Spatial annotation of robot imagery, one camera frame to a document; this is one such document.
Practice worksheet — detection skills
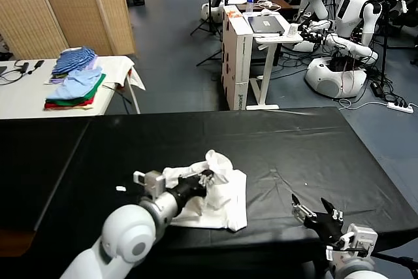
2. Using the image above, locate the white side table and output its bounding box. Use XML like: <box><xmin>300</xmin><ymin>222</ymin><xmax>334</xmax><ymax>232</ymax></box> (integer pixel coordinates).
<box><xmin>0</xmin><ymin>56</ymin><xmax>142</xmax><ymax>120</ymax></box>

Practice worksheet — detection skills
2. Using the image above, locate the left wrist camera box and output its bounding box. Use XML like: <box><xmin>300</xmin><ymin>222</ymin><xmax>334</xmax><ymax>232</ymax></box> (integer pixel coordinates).
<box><xmin>133</xmin><ymin>170</ymin><xmax>167</xmax><ymax>199</ymax></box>

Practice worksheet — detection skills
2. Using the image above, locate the white standing desk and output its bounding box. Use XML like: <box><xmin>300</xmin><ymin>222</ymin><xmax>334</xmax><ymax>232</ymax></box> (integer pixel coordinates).
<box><xmin>245</xmin><ymin>10</ymin><xmax>304</xmax><ymax>111</ymax></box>

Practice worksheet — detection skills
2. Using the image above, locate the bamboo folding screen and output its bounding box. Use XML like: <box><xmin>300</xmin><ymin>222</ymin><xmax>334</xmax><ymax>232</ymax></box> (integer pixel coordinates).
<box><xmin>0</xmin><ymin>0</ymin><xmax>137</xmax><ymax>61</ymax></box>

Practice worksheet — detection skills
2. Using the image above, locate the grey closed laptop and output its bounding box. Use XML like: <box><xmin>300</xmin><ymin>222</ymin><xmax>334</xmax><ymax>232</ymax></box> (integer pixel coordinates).
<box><xmin>247</xmin><ymin>15</ymin><xmax>285</xmax><ymax>37</ymax></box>

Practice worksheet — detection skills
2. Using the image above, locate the narrow black table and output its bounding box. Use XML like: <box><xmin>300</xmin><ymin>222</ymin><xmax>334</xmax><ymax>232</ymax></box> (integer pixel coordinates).
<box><xmin>0</xmin><ymin>117</ymin><xmax>91</xmax><ymax>233</ymax></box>

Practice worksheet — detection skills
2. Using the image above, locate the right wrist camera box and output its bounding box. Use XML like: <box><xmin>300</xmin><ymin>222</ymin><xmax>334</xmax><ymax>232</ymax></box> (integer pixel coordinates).
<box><xmin>326</xmin><ymin>223</ymin><xmax>379</xmax><ymax>259</ymax></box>

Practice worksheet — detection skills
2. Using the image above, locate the stack of folded clothes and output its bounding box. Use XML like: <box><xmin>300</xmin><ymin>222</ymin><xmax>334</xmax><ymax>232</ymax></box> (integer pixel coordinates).
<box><xmin>45</xmin><ymin>73</ymin><xmax>107</xmax><ymax>107</ymax></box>

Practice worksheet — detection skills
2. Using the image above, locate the black camera rig stand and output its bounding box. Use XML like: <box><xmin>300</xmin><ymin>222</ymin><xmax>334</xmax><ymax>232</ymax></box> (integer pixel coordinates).
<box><xmin>372</xmin><ymin>0</ymin><xmax>418</xmax><ymax>88</ymax></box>

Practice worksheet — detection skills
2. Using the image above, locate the white power strip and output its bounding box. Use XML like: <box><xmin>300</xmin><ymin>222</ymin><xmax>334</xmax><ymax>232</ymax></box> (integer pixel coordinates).
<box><xmin>386</xmin><ymin>101</ymin><xmax>415</xmax><ymax>114</ymax></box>

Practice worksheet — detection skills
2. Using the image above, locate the blue striped garment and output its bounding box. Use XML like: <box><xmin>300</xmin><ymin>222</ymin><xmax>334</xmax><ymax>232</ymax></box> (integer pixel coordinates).
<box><xmin>52</xmin><ymin>46</ymin><xmax>98</xmax><ymax>76</ymax></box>

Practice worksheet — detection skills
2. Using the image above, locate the dark brown desk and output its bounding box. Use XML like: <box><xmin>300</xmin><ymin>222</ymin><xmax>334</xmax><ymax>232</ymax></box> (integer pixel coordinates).
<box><xmin>235</xmin><ymin>0</ymin><xmax>303</xmax><ymax>12</ymax></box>

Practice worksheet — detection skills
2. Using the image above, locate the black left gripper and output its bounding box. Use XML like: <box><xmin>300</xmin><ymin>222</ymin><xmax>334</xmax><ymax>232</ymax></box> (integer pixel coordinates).
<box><xmin>164</xmin><ymin>169</ymin><xmax>217</xmax><ymax>210</ymax></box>

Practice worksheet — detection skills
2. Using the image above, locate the white humanoid robot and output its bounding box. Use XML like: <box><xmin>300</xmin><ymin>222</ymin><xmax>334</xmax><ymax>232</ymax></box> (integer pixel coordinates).
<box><xmin>292</xmin><ymin>0</ymin><xmax>383</xmax><ymax>99</ymax></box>

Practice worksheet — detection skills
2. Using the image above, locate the white t-shirt with red print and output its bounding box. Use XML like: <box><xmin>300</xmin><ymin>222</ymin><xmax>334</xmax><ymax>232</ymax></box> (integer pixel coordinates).
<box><xmin>161</xmin><ymin>149</ymin><xmax>248</xmax><ymax>233</ymax></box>

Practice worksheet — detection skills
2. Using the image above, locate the light blue garment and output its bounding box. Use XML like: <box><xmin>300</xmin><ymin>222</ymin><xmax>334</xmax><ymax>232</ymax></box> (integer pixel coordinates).
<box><xmin>46</xmin><ymin>65</ymin><xmax>104</xmax><ymax>100</ymax></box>

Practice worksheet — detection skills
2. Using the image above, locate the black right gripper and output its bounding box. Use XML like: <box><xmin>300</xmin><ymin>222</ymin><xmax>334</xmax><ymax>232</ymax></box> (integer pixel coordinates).
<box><xmin>291</xmin><ymin>193</ymin><xmax>345</xmax><ymax>247</ymax></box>

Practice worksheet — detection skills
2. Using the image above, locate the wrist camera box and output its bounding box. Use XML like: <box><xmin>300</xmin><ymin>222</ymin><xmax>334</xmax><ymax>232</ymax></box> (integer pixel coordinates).
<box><xmin>133</xmin><ymin>170</ymin><xmax>167</xmax><ymax>199</ymax></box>
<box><xmin>326</xmin><ymin>223</ymin><xmax>379</xmax><ymax>259</ymax></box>

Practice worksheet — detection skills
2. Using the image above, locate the small white robot base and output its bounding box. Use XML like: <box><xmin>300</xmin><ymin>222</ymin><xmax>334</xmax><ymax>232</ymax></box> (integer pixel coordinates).
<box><xmin>200</xmin><ymin>2</ymin><xmax>225</xmax><ymax>21</ymax></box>

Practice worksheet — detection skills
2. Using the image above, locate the tall white cardboard box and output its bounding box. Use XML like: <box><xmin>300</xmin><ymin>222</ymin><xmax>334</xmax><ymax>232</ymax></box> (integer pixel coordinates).
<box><xmin>221</xmin><ymin>5</ymin><xmax>254</xmax><ymax>112</ymax></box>

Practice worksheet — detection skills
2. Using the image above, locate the white draped cloth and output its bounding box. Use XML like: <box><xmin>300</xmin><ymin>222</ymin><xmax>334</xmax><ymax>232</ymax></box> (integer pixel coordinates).
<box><xmin>93</xmin><ymin>56</ymin><xmax>146</xmax><ymax>91</ymax></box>

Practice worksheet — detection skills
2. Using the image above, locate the red garment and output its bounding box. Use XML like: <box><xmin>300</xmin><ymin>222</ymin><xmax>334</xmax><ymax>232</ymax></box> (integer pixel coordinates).
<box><xmin>44</xmin><ymin>95</ymin><xmax>95</xmax><ymax>110</ymax></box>

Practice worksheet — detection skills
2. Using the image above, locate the black tripod stand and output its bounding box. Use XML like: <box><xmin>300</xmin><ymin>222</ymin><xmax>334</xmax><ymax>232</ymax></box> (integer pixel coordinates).
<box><xmin>190</xmin><ymin>0</ymin><xmax>223</xmax><ymax>37</ymax></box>

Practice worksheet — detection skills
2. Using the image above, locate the white charger with cable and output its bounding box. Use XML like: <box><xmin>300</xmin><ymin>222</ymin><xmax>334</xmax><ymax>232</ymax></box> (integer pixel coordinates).
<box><xmin>256</xmin><ymin>0</ymin><xmax>282</xmax><ymax>11</ymax></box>

